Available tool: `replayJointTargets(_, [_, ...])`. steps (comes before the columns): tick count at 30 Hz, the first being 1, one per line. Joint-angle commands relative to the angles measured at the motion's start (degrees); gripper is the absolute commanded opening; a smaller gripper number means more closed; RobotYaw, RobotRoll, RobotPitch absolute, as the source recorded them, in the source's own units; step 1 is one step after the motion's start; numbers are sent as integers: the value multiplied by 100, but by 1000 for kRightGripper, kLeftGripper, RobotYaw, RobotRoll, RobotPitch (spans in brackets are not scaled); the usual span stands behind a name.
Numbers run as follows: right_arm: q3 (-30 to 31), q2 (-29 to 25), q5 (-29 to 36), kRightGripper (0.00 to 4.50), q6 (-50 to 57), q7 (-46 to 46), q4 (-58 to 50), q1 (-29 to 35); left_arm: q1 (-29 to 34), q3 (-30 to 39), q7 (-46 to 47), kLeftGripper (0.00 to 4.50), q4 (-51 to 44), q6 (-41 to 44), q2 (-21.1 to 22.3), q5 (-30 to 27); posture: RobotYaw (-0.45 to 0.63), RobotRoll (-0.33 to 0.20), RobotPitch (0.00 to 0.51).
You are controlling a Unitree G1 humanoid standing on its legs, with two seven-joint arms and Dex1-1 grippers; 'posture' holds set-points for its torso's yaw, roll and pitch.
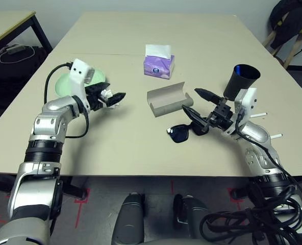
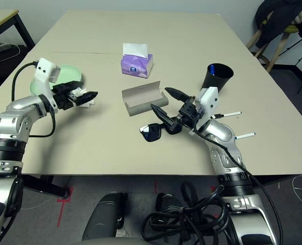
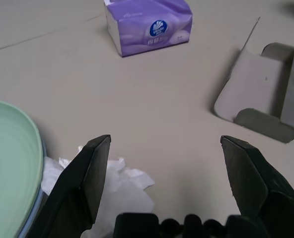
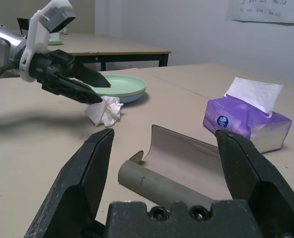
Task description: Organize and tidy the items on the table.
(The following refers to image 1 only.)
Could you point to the grey power adapter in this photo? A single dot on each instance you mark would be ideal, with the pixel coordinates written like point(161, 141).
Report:
point(14, 49)

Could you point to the black jacket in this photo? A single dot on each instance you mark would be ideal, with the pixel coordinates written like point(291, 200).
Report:
point(288, 23)

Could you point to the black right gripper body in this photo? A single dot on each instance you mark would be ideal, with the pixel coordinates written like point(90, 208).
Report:
point(221, 114)

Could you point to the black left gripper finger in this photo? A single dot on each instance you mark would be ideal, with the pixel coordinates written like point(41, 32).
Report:
point(105, 85)
point(116, 98)

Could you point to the grey glasses case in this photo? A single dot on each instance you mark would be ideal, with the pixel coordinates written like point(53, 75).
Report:
point(166, 102)

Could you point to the light green plate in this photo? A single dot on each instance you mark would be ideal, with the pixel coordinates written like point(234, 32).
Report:
point(63, 85)

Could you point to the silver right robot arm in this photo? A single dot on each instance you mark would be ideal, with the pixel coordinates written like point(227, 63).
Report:
point(258, 155)

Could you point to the grey robot right leg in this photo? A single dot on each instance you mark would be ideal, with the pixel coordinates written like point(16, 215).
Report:
point(191, 214)

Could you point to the grey robot left leg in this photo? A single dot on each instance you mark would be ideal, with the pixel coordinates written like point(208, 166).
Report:
point(128, 222)

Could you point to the white tissue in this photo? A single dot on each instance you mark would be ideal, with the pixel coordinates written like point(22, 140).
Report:
point(107, 94)

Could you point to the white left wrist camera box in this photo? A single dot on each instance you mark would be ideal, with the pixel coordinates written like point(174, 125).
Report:
point(77, 74)

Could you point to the grey robot leg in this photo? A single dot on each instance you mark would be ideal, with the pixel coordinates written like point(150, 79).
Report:
point(128, 222)
point(191, 214)

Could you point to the wooden side table black frame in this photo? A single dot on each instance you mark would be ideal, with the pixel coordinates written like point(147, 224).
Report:
point(8, 23)

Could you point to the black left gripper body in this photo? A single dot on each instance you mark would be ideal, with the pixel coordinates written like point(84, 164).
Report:
point(93, 98)

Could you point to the black sunglasses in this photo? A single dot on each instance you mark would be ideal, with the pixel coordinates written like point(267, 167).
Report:
point(180, 134)

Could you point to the black cup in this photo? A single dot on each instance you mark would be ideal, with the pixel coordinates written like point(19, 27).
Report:
point(235, 85)

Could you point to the purple tissue pack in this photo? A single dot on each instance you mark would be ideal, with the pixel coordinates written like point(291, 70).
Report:
point(158, 67)

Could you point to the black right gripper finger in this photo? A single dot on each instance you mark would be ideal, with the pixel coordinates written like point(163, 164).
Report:
point(195, 117)
point(207, 95)

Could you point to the wooden chair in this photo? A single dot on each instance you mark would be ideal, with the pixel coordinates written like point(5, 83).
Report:
point(292, 53)

